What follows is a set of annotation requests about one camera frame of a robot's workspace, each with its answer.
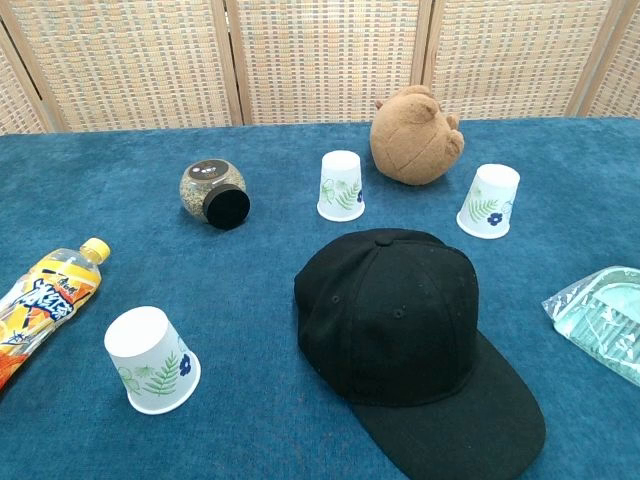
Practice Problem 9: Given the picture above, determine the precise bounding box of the blue carpet table cloth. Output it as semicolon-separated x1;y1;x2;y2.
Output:
0;117;640;480

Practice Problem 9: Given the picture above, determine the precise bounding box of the black baseball cap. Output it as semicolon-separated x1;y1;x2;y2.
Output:
293;228;548;480

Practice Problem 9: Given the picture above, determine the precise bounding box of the woven wood-framed screen panel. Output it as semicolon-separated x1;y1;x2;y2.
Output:
223;0;434;126
0;9;66;136
422;0;632;121
577;0;640;119
0;0;245;134

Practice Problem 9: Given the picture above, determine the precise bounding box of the white paper cup leaf print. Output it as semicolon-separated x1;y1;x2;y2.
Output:
455;163;522;240
316;150;366;223
103;305;202;416

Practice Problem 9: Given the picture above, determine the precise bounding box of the orange drink plastic bottle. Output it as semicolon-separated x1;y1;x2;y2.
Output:
0;237;112;394

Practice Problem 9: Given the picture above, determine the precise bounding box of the brown plush animal toy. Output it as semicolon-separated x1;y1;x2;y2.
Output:
369;84;466;187

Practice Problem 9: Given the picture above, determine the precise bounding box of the green dustpan in plastic bag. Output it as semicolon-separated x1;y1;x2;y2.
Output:
541;265;640;389

